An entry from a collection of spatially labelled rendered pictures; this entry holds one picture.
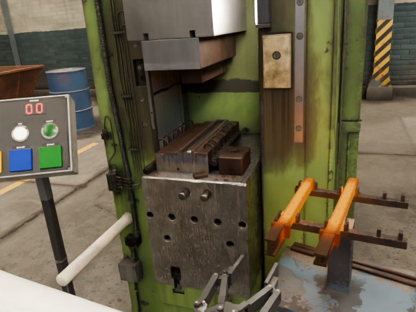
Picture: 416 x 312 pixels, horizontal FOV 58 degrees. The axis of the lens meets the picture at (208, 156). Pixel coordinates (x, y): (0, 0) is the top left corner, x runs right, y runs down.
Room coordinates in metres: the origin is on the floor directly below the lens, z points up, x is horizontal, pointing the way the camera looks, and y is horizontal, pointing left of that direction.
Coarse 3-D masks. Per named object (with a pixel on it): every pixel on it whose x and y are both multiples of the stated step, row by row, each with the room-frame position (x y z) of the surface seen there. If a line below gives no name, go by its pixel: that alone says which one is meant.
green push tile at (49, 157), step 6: (42, 150) 1.25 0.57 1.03; (48, 150) 1.25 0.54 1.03; (54, 150) 1.25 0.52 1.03; (60, 150) 1.25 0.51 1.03; (42, 156) 1.24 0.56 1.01; (48, 156) 1.24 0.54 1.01; (54, 156) 1.24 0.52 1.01; (60, 156) 1.24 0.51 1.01; (42, 162) 1.22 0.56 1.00; (48, 162) 1.23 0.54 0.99; (54, 162) 1.23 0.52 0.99; (60, 162) 1.23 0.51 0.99; (42, 168) 1.22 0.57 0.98
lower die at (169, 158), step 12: (216, 120) 1.61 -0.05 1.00; (192, 132) 1.48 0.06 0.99; (216, 132) 1.45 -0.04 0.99; (228, 132) 1.45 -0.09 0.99; (168, 144) 1.38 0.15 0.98; (180, 144) 1.33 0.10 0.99; (156, 156) 1.28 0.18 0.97; (168, 156) 1.26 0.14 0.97; (180, 156) 1.24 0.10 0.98; (192, 156) 1.23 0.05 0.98; (204, 156) 1.21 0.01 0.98; (168, 168) 1.26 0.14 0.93; (180, 168) 1.25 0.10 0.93; (192, 168) 1.23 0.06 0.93; (204, 168) 1.21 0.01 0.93
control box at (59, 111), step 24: (48, 96) 1.35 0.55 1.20; (0, 120) 1.30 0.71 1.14; (24, 120) 1.31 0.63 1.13; (48, 120) 1.31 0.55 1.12; (72, 120) 1.35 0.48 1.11; (0, 144) 1.26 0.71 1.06; (24, 144) 1.26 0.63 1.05; (48, 144) 1.26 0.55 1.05; (72, 144) 1.29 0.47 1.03; (48, 168) 1.22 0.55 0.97; (72, 168) 1.23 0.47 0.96
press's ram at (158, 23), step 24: (144, 0) 1.27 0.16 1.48; (168, 0) 1.24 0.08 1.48; (192, 0) 1.21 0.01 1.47; (216, 0) 1.23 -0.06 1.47; (240, 0) 1.50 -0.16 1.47; (144, 24) 1.27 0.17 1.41; (168, 24) 1.24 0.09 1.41; (192, 24) 1.21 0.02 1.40; (216, 24) 1.22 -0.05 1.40; (240, 24) 1.49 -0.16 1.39
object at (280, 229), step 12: (312, 180) 1.07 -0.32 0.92; (300, 192) 1.00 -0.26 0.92; (288, 204) 0.93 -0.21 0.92; (300, 204) 0.93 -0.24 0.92; (288, 216) 0.86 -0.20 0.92; (276, 228) 0.79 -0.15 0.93; (288, 228) 0.80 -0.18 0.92; (264, 240) 0.75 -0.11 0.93; (276, 240) 0.77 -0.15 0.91; (276, 252) 0.75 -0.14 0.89
